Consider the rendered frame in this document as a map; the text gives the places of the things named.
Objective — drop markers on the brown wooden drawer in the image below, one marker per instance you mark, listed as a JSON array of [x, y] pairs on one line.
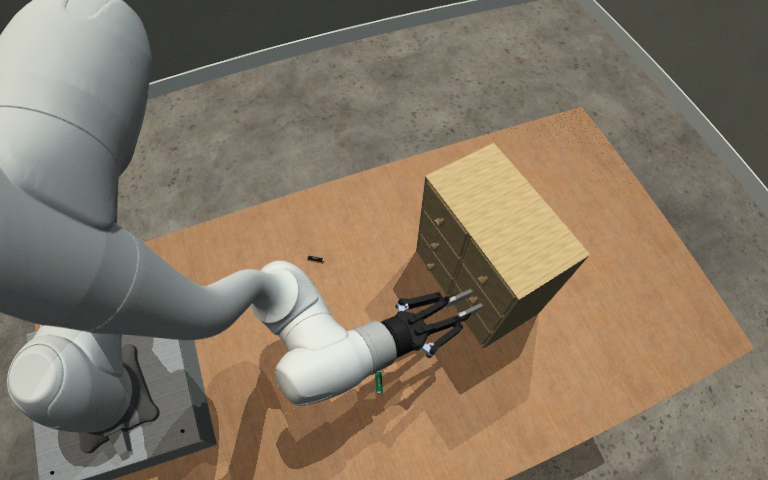
[[434, 264], [474, 321], [483, 271], [488, 312], [439, 245], [451, 229]]

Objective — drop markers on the tall wooden chest of drawers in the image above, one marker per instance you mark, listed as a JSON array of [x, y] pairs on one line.
[[527, 244]]

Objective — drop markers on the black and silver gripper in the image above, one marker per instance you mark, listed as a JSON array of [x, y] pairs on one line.
[[401, 333]]

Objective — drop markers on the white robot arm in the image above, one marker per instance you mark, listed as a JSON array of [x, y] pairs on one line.
[[74, 77]]

